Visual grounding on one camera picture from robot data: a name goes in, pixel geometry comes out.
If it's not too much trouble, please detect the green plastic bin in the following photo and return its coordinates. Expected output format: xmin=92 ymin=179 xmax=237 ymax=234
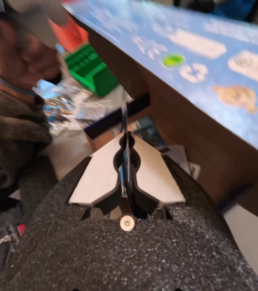
xmin=65 ymin=43 xmax=120 ymax=98

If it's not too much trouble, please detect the person's left forearm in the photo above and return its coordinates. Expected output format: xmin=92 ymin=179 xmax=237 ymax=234
xmin=0 ymin=81 xmax=53 ymax=194

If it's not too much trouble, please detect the clear bag of blue parts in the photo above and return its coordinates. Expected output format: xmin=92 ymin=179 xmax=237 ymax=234
xmin=36 ymin=82 xmax=125 ymax=137

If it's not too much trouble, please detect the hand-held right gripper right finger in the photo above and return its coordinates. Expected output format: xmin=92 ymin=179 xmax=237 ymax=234
xmin=129 ymin=131 xmax=186 ymax=216

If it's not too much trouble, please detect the small blue leaflet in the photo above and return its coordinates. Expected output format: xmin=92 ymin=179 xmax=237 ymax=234
xmin=111 ymin=116 xmax=166 ymax=149

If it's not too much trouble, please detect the blue robot kit box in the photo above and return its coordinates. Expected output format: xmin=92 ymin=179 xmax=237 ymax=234
xmin=62 ymin=0 xmax=258 ymax=228

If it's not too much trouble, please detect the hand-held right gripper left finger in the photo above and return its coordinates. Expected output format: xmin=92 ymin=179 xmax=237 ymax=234
xmin=68 ymin=131 xmax=124 ymax=216

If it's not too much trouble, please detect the blue wristband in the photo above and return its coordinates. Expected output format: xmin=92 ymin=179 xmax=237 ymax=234
xmin=0 ymin=76 xmax=39 ymax=97

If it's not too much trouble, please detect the person's left hand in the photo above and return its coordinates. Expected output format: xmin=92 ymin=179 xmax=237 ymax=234
xmin=0 ymin=20 xmax=63 ymax=92

